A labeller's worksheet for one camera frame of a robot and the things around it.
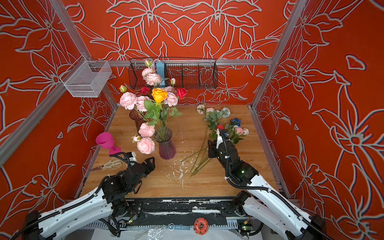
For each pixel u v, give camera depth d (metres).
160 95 0.58
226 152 0.51
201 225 0.68
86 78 0.92
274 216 0.52
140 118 0.71
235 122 1.04
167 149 0.82
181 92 0.68
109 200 0.54
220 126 1.01
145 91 0.77
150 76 0.67
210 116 1.10
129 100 0.61
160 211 0.73
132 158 0.69
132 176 0.59
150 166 0.71
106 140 0.82
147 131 0.66
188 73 0.97
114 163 0.88
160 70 0.88
